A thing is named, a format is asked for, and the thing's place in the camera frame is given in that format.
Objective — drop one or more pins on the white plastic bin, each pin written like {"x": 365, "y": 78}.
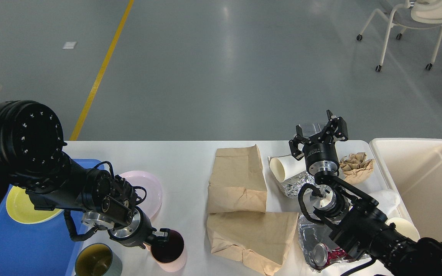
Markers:
{"x": 413, "y": 167}

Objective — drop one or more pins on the blue plastic tray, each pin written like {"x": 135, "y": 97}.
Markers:
{"x": 42, "y": 249}

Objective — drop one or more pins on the teal mug yellow inside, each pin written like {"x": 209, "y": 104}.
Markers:
{"x": 98, "y": 259}

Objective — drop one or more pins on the brown paper bag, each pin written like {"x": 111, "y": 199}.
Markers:
{"x": 259, "y": 240}
{"x": 237, "y": 181}

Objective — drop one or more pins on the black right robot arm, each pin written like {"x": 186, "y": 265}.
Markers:
{"x": 357, "y": 225}

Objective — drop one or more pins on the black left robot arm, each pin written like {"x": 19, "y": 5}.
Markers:
{"x": 92, "y": 199}

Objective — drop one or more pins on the pink plate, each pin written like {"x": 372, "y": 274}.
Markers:
{"x": 153, "y": 187}

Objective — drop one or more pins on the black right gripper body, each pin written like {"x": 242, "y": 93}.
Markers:
{"x": 320, "y": 154}

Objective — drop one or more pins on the yellow plate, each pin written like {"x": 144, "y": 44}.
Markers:
{"x": 20, "y": 208}

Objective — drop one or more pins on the lower brown paper bag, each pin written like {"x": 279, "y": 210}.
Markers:
{"x": 259, "y": 240}

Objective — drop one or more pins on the crumpled aluminium foil upper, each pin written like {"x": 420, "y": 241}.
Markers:
{"x": 292, "y": 186}

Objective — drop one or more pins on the white paper cup lower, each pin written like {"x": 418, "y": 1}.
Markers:
{"x": 405, "y": 228}

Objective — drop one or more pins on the upper brown paper bag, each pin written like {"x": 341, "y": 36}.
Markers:
{"x": 237, "y": 181}

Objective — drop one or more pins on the white paper cup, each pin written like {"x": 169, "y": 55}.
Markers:
{"x": 285, "y": 167}
{"x": 405, "y": 228}

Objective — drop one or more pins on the white chair on wheels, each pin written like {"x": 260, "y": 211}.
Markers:
{"x": 409, "y": 15}

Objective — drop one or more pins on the crushed red soda can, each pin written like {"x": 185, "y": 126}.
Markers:
{"x": 324, "y": 256}

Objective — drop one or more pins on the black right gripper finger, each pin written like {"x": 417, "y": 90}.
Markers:
{"x": 334, "y": 130}
{"x": 294, "y": 144}

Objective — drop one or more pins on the crumpled brown paper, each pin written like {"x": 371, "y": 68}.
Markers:
{"x": 356, "y": 167}

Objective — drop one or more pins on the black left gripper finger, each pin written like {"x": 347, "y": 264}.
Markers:
{"x": 162, "y": 235}

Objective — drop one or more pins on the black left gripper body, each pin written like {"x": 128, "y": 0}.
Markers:
{"x": 138, "y": 233}

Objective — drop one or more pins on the pink mug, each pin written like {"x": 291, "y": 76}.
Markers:
{"x": 171, "y": 256}

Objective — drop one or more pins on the crumpled aluminium foil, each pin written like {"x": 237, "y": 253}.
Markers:
{"x": 310, "y": 235}
{"x": 292, "y": 186}

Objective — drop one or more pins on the crumpled aluminium foil lower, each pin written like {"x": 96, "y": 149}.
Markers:
{"x": 310, "y": 235}

